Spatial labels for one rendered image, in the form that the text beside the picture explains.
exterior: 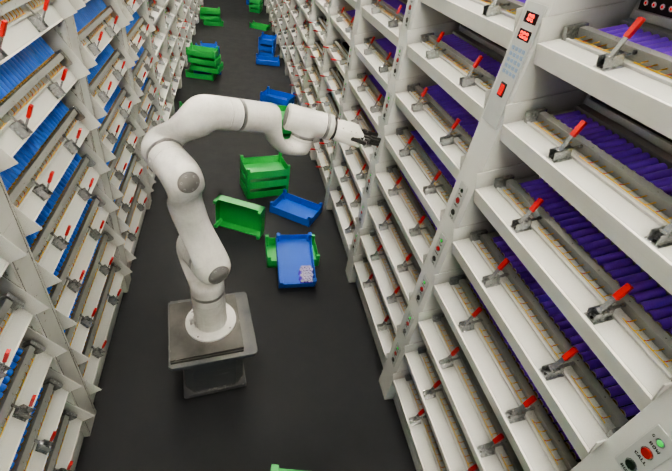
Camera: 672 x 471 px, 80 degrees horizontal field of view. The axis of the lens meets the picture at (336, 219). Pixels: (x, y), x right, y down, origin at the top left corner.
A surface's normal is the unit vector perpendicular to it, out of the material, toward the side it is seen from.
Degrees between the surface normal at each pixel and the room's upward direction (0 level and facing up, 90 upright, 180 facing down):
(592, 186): 16
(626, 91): 106
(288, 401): 0
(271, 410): 0
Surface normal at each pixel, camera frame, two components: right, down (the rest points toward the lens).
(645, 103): -0.97, 0.22
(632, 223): -0.13, -0.76
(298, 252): 0.22, -0.49
